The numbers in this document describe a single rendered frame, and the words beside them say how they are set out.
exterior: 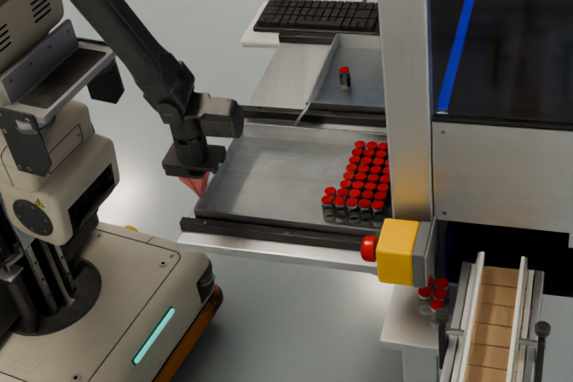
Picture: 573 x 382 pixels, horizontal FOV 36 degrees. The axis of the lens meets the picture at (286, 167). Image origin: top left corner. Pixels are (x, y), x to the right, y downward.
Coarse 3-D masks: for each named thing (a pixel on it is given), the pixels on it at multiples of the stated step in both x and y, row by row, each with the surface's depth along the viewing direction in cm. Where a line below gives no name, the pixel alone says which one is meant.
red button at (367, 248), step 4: (368, 236) 134; (372, 236) 134; (376, 236) 134; (364, 240) 133; (368, 240) 133; (372, 240) 133; (376, 240) 134; (364, 244) 133; (368, 244) 133; (372, 244) 132; (376, 244) 134; (364, 248) 133; (368, 248) 132; (372, 248) 132; (364, 252) 133; (368, 252) 132; (372, 252) 132; (364, 256) 133; (368, 256) 133; (372, 256) 132; (364, 260) 134; (368, 260) 133; (372, 260) 133
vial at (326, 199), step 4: (324, 196) 155; (328, 196) 155; (324, 200) 154; (328, 200) 154; (332, 200) 154; (324, 204) 154; (328, 204) 154; (332, 204) 155; (324, 208) 154; (328, 208) 154; (332, 208) 155; (324, 212) 155; (328, 212) 155; (332, 212) 155; (324, 216) 156; (328, 216) 155; (332, 216) 156; (328, 220) 156; (332, 220) 156
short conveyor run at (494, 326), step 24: (480, 264) 132; (480, 288) 134; (504, 288) 134; (528, 288) 133; (456, 312) 131; (480, 312) 131; (504, 312) 130; (528, 312) 129; (456, 336) 127; (480, 336) 127; (504, 336) 127; (528, 336) 137; (456, 360) 124; (480, 360) 124; (504, 360) 124; (528, 360) 123
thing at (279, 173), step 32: (256, 128) 176; (288, 128) 174; (224, 160) 170; (256, 160) 172; (288, 160) 171; (320, 160) 170; (224, 192) 166; (256, 192) 165; (288, 192) 164; (320, 192) 163; (256, 224) 156; (288, 224) 154; (320, 224) 151; (352, 224) 155
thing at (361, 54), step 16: (336, 48) 198; (352, 48) 198; (368, 48) 197; (336, 64) 194; (352, 64) 193; (368, 64) 193; (320, 80) 187; (336, 80) 190; (352, 80) 189; (368, 80) 188; (320, 96) 186; (336, 96) 185; (352, 96) 184; (368, 96) 184; (384, 96) 183; (352, 112) 178; (368, 112) 176; (384, 112) 175
